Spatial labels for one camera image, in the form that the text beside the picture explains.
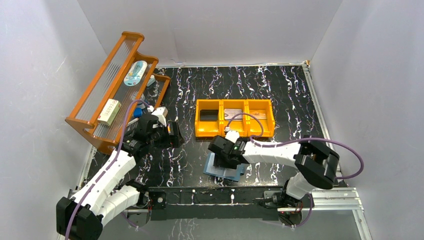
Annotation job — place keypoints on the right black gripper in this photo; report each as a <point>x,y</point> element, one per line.
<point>218,159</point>

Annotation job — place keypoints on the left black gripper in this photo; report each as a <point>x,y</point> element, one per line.
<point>174,135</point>

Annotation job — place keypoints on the blue card holder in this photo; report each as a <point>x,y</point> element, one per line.
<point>221,172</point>

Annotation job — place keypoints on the yellow three-compartment bin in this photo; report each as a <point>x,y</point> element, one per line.
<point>244,123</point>

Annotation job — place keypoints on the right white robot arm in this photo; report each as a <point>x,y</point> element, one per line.
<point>316,164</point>

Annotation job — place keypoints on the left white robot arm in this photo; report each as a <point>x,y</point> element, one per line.
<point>84,215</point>

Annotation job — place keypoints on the silver cards in bin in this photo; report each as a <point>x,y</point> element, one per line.
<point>230,113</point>

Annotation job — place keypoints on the small grey blue item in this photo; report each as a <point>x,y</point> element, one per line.
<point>151,81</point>

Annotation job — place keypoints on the white red small box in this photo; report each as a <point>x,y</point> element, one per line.
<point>109,112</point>

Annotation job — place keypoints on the orange wooden shelf rack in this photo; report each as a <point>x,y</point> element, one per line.
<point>108,83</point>

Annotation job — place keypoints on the light blue oval case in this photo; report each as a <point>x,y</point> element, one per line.
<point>135,73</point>

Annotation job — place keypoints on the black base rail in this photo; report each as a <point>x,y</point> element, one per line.
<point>230,202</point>

